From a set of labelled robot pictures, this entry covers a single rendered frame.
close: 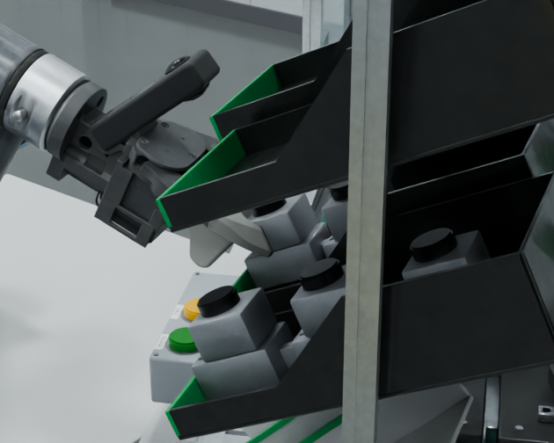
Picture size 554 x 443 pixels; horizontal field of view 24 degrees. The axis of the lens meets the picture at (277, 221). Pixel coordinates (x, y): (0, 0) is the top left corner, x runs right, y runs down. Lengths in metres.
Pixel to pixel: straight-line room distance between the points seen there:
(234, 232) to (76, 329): 0.71
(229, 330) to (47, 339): 0.81
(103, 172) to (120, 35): 4.74
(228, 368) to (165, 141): 0.24
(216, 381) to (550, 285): 0.26
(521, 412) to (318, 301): 0.52
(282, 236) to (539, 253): 0.31
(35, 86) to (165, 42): 4.63
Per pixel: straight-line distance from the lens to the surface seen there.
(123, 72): 5.34
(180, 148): 1.07
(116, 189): 1.07
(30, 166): 4.45
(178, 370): 1.43
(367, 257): 0.74
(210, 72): 1.04
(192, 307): 1.50
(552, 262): 0.80
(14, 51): 1.10
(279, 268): 1.05
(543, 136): 0.94
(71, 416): 1.53
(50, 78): 1.08
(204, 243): 1.05
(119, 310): 1.73
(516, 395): 1.37
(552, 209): 0.83
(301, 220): 1.04
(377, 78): 0.70
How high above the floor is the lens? 1.70
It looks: 25 degrees down
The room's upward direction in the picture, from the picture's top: straight up
